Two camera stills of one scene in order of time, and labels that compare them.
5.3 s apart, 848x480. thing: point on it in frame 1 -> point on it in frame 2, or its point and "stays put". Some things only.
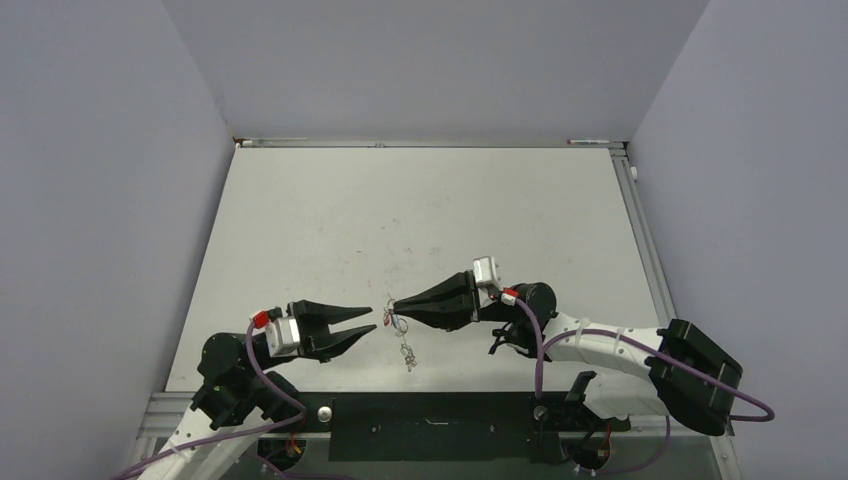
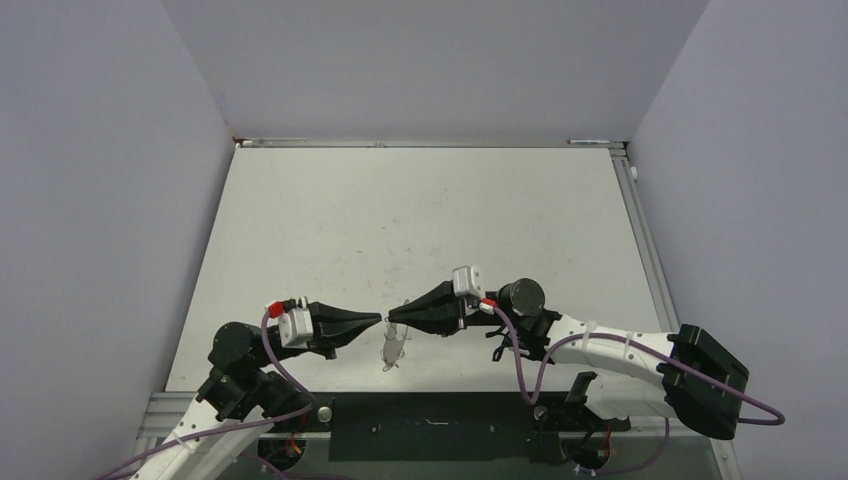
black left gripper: x=314 y=321 stays put
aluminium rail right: x=652 y=263 stays put
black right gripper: x=428 y=306 stays put
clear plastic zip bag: x=402 y=325 -> x=393 y=347
